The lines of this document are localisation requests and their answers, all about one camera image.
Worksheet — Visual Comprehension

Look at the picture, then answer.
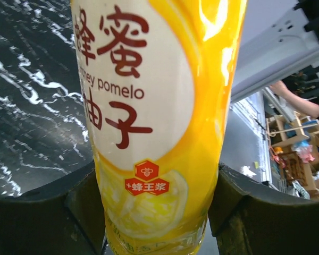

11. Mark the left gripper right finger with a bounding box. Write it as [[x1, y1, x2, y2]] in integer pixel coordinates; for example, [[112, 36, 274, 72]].
[[208, 164, 319, 254]]

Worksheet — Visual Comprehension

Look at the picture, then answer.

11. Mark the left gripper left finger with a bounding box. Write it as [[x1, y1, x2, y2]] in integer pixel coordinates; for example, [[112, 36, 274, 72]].
[[0, 163, 105, 254]]

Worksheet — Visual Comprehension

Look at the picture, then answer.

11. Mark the yellow juice bottle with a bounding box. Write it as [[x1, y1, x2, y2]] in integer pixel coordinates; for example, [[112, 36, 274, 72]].
[[71, 1, 247, 254]]

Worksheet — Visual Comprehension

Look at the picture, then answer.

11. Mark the person in background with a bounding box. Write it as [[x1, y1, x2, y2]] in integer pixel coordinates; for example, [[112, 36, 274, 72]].
[[269, 71, 319, 120]]

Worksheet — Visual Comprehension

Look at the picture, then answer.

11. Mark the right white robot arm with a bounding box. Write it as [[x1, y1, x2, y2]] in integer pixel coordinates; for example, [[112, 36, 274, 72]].
[[231, 0, 319, 103]]

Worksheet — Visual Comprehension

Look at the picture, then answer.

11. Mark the cluttered background shelf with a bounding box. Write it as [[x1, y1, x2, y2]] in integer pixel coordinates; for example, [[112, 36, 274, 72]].
[[265, 111, 319, 200]]

